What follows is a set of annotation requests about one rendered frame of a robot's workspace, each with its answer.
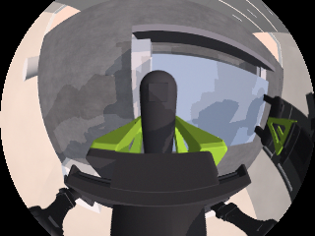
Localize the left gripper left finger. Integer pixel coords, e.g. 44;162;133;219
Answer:
90;116;143;153

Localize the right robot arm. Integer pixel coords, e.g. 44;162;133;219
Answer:
205;91;315;236

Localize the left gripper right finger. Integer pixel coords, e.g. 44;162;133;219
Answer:
174;115;227;166

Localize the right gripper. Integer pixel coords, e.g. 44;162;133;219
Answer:
267;117;306;174

